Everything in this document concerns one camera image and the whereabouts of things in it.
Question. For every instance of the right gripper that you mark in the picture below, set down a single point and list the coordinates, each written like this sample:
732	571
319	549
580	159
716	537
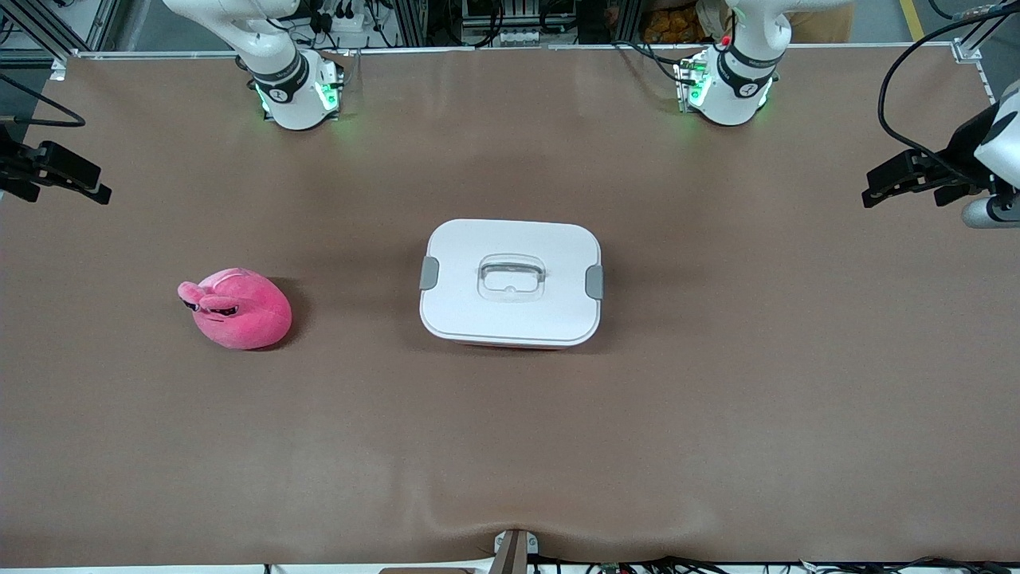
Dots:
11	166

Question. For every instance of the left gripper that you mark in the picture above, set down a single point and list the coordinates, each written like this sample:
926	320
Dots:
959	151

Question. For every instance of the pink plush toy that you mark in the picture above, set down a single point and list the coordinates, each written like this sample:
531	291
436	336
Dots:
247	315

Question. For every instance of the white box lid grey clips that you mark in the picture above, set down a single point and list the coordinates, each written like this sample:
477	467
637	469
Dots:
558	311

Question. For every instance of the pink plastic storage box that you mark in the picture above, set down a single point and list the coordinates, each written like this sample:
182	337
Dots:
514	347

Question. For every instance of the orange snack bag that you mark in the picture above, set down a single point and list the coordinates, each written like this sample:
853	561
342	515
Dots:
673	28

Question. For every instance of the white power strip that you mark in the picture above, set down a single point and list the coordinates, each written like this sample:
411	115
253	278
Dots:
351	20

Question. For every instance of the brown table mat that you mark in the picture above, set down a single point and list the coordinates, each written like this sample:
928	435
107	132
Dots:
510	446

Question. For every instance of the aluminium frame strut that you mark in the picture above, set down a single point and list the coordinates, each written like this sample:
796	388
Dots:
103	24
968	49

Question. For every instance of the silver table edge rail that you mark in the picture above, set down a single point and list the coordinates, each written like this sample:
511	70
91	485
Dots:
199	54

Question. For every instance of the grey slotted metal bracket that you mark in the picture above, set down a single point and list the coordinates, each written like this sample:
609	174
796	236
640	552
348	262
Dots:
518	36

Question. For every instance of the metal table clamp bracket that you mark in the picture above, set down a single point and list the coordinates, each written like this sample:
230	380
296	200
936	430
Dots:
510	554

